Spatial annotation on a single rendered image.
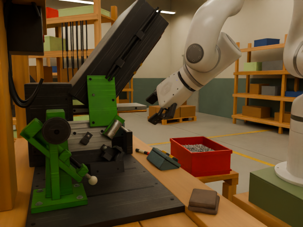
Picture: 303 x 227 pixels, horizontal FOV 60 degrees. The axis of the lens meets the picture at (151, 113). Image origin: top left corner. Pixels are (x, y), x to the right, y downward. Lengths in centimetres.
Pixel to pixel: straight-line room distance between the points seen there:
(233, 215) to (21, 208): 61
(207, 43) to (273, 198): 51
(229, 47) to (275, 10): 701
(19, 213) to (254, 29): 763
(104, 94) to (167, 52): 1046
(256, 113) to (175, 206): 643
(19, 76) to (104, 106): 87
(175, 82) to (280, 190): 44
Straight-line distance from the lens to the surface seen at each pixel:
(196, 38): 66
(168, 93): 76
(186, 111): 755
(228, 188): 139
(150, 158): 115
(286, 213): 89
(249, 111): 729
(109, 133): 104
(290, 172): 95
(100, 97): 109
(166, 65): 1146
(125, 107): 123
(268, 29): 772
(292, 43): 92
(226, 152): 131
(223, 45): 71
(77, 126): 108
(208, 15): 68
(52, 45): 428
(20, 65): 184
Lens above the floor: 126
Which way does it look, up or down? 8 degrees down
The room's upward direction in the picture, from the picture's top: straight up
